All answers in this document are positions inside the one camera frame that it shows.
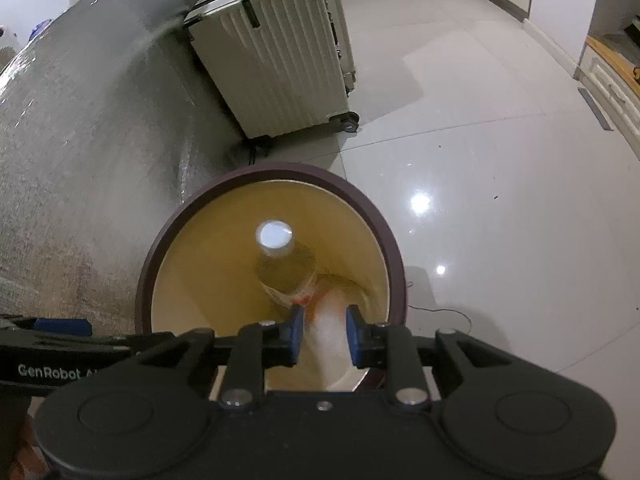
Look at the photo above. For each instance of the plastic bottle with white cap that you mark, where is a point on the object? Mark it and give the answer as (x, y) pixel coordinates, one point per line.
(286, 272)

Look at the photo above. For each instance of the white orange plastic bag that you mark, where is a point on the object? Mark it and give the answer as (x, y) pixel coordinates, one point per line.
(325, 332)

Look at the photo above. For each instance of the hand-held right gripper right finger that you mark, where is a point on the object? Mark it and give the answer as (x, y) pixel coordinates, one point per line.
(352, 337)

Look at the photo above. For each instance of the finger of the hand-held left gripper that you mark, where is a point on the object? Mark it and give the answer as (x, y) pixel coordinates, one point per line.
(112, 344)
(65, 326)

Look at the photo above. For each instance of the brown rimmed yellow bin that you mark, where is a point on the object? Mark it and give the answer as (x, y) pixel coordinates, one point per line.
(210, 260)

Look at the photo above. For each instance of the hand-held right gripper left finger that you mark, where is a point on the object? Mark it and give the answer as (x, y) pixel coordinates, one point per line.
(296, 336)

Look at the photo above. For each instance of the cream hard shell suitcase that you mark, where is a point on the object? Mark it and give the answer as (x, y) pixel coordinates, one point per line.
(270, 60)

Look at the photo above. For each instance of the white cabinet with wooden top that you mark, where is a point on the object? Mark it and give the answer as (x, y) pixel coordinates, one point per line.
(612, 85)

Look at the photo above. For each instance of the silver foil covered counter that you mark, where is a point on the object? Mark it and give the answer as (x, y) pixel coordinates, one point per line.
(100, 160)

